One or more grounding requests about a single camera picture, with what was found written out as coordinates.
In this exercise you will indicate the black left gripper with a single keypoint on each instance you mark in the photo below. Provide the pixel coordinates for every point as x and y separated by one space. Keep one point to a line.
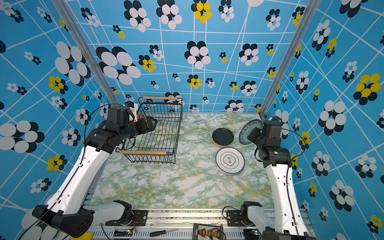
145 128

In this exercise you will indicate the black handled screwdriver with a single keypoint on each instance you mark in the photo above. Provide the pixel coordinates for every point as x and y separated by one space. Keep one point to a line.
162 232

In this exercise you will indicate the black terminal board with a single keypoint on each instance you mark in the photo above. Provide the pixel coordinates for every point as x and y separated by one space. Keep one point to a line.
208 232

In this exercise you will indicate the blue patterned grey plate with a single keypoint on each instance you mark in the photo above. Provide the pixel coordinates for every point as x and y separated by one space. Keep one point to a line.
247 129

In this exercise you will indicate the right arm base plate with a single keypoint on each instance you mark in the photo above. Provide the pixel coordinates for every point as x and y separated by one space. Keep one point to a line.
234 218

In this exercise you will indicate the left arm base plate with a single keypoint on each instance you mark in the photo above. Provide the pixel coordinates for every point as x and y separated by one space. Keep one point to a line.
136 218

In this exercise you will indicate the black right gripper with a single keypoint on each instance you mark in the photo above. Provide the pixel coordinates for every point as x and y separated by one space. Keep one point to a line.
257 131

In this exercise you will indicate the yellow box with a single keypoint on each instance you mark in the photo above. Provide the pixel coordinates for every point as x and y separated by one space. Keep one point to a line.
85 236

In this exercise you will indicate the white plate green rim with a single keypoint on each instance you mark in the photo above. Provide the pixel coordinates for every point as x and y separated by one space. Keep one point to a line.
230 161

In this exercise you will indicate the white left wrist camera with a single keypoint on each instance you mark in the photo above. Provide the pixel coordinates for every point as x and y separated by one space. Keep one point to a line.
133 111

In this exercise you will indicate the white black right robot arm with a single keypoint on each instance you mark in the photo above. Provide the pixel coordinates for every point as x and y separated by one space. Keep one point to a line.
288 223

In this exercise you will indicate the black plate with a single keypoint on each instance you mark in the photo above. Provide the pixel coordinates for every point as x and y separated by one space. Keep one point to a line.
222 137

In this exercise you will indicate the black wire dish rack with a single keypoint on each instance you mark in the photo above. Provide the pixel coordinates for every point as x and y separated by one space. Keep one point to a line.
162 118

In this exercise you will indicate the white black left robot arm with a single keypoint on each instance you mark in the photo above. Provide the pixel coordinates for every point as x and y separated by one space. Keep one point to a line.
65 211

